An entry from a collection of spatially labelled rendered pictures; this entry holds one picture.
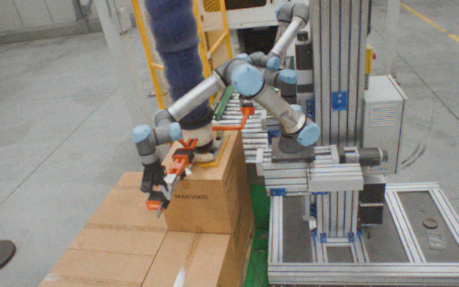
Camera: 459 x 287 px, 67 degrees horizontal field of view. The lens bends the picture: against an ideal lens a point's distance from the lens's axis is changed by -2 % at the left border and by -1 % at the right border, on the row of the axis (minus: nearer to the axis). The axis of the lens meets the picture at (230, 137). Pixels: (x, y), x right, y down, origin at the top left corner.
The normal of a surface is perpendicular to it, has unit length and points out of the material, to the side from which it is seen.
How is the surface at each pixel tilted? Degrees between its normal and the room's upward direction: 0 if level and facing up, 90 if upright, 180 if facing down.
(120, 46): 90
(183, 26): 99
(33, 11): 90
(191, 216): 90
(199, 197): 90
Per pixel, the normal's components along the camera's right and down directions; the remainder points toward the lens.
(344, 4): -0.12, 0.51
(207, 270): -0.14, -0.86
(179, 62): 0.08, 0.68
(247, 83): 0.22, 0.36
